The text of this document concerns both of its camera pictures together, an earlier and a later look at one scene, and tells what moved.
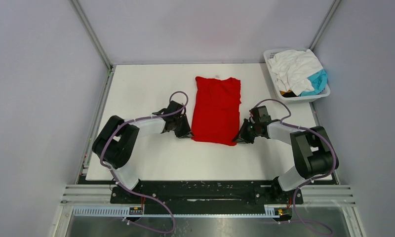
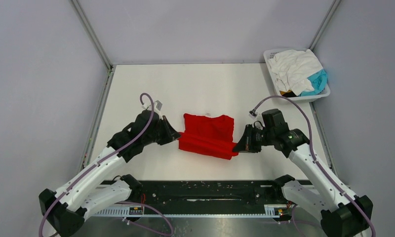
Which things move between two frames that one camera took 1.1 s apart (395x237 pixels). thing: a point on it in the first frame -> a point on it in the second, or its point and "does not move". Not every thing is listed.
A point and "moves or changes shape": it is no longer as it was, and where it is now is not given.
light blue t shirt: (319, 81) does not move
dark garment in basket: (288, 94) does not move
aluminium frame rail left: (80, 11) does not move
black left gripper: (185, 133) -> (170, 133)
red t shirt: (216, 110) moves or changes shape
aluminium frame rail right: (333, 7) does not move
